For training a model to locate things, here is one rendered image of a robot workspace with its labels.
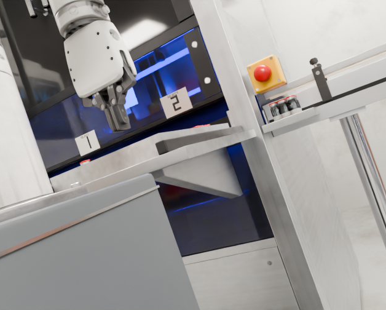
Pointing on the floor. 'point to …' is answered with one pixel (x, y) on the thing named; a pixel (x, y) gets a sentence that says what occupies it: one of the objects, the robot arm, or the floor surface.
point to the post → (260, 155)
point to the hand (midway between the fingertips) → (118, 119)
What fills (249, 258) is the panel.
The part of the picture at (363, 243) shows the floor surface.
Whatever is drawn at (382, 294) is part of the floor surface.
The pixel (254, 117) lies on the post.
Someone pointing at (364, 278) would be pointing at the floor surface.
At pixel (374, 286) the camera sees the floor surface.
